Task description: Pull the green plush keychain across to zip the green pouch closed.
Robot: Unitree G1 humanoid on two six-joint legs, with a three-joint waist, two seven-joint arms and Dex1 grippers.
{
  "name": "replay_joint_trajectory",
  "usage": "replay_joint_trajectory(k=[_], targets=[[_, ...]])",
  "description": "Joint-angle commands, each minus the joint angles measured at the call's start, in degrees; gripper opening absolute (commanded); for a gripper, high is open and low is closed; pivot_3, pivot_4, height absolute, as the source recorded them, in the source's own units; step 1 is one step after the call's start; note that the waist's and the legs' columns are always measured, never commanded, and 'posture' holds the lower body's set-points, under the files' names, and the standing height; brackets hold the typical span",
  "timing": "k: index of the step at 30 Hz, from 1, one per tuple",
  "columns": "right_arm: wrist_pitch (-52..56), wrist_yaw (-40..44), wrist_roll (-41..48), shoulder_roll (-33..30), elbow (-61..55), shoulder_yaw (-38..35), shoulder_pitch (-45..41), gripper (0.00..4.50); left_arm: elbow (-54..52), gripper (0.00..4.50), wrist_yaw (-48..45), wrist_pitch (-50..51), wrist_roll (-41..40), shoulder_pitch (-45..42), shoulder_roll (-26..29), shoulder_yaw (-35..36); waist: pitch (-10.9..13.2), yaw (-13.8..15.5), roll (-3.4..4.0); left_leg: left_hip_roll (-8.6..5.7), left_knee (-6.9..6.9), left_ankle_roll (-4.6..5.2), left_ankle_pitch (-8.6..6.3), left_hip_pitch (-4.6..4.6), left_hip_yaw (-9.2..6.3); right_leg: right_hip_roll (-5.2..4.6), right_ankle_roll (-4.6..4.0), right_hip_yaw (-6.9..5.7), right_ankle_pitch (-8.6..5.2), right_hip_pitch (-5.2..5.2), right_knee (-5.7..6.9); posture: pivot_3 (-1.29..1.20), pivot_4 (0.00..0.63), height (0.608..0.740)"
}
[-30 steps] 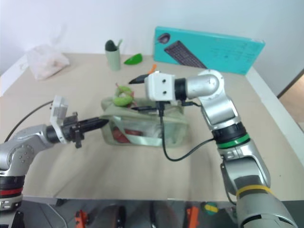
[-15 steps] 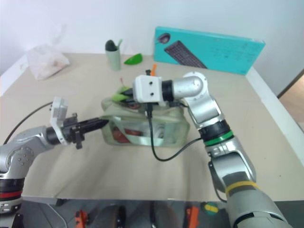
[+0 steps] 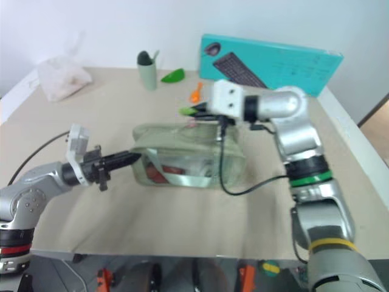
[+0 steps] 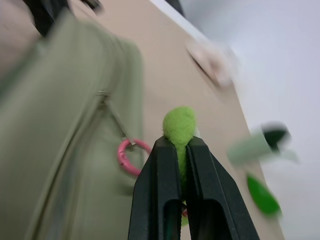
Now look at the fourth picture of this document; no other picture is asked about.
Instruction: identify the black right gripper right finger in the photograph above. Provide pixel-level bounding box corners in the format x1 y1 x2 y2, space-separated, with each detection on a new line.
185 138 261 240

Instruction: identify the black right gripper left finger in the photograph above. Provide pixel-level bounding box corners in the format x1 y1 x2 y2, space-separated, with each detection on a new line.
127 138 186 240

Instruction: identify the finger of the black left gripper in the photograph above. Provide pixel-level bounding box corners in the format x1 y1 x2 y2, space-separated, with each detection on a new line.
21 0 72 38
81 0 105 11

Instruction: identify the pink keychain ring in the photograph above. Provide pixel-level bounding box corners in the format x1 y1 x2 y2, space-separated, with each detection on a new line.
117 138 153 178

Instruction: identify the green plush keychain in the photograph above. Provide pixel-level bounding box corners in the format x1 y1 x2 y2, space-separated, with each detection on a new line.
162 105 198 226

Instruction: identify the silver zipper pull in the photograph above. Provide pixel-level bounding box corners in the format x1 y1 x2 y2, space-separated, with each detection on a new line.
96 89 138 146

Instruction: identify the sage green zipper pouch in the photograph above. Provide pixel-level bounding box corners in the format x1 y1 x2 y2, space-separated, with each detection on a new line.
0 9 145 240

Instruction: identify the pink and white plush item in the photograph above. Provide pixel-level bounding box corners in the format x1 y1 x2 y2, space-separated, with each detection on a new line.
185 39 237 88

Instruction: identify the bright green plastic item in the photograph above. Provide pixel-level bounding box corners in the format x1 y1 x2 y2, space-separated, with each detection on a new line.
245 174 283 218

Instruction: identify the pale green and black item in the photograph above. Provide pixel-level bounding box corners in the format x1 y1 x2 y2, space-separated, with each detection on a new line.
226 121 300 166

